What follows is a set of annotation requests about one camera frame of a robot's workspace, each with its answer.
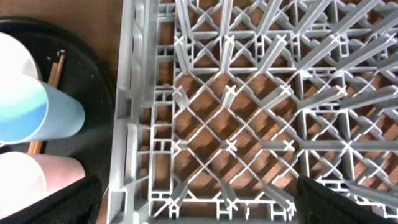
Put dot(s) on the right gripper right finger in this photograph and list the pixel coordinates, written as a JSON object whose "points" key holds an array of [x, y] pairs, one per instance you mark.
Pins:
{"points": [[317, 204]]}

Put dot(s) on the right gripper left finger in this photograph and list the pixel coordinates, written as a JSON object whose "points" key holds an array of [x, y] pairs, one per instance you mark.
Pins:
{"points": [[79, 202]]}

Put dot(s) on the pink cup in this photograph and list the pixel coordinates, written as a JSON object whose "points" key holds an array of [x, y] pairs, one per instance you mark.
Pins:
{"points": [[28, 178]]}

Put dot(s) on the light blue cup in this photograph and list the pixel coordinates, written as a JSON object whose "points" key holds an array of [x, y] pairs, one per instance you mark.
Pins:
{"points": [[32, 110]]}

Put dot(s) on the grey dishwasher rack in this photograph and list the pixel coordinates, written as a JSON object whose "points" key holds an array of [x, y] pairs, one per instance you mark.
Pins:
{"points": [[222, 105]]}

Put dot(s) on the wooden chopstick right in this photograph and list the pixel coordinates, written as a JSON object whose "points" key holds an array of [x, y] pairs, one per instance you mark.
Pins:
{"points": [[58, 72]]}

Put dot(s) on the wooden chopstick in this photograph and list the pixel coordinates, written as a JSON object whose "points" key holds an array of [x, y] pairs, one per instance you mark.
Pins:
{"points": [[36, 146], [58, 72]]}

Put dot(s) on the round black serving tray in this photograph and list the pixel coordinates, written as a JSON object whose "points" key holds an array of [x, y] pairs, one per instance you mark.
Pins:
{"points": [[84, 78]]}

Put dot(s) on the wooden chopstick left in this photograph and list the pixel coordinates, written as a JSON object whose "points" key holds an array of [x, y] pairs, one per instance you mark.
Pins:
{"points": [[36, 146]]}

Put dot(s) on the grey plate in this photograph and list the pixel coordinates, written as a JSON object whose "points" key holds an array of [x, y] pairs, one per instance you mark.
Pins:
{"points": [[16, 58]]}

